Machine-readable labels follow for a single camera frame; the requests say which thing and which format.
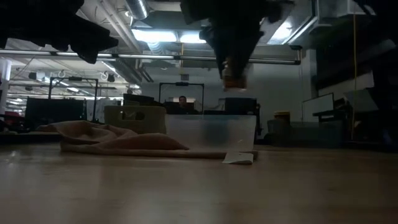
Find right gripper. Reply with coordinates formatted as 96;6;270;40
180;0;295;79

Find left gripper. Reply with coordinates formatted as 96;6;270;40
0;14;119;65

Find translucent plastic bin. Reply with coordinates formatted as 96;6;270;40
164;113;257;153

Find beige cloth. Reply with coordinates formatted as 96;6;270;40
36;120;259;160

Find white paper packet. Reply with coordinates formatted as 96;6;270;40
221;151;254;165

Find ceiling light panel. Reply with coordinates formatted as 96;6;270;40
179;30;208;44
132;29;178;44

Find black monitor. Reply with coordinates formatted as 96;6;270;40
224;97;259;118

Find black laptop screen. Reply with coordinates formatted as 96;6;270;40
123;93;155;107

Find person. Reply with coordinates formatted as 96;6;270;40
174;95;200;115

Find white board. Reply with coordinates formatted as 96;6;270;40
303;92;335;123

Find dark grey tray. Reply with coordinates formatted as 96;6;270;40
264;119;345;147

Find metal rig frame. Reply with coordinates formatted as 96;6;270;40
0;49;302;66

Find round silver duct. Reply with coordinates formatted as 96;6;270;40
126;0;149;20

